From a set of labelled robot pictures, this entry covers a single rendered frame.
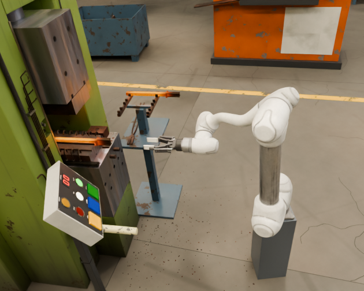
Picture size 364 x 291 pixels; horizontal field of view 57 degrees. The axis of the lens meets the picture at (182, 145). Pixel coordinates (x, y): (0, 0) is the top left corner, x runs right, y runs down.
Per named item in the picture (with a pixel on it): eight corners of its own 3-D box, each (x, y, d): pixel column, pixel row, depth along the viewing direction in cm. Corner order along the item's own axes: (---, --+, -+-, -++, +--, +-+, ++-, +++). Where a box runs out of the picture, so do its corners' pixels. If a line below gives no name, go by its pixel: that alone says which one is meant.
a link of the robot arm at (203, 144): (192, 157, 199) (195, 140, 206) (218, 159, 196) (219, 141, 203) (190, 147, 190) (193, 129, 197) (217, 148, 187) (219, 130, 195)
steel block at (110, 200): (130, 179, 256) (118, 131, 230) (114, 217, 227) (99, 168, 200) (63, 175, 267) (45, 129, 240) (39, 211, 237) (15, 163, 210)
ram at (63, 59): (95, 72, 203) (77, 3, 179) (67, 104, 173) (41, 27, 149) (32, 72, 210) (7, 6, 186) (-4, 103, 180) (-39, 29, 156)
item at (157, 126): (169, 120, 269) (169, 118, 268) (157, 150, 238) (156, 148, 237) (134, 118, 275) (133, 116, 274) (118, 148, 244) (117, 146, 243)
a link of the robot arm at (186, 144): (193, 146, 204) (184, 146, 205) (192, 134, 198) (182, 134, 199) (191, 156, 197) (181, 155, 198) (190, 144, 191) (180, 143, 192)
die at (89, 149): (103, 144, 219) (100, 134, 214) (91, 164, 204) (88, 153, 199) (45, 141, 227) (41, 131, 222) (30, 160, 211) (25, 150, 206)
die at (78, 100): (90, 97, 198) (86, 82, 192) (75, 115, 182) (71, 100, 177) (26, 96, 206) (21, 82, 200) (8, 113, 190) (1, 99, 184)
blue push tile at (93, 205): (99, 203, 168) (88, 196, 164) (100, 214, 162) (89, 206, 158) (97, 205, 168) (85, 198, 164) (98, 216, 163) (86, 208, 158)
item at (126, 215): (139, 219, 285) (130, 179, 256) (126, 257, 255) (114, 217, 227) (78, 213, 295) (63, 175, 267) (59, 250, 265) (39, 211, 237)
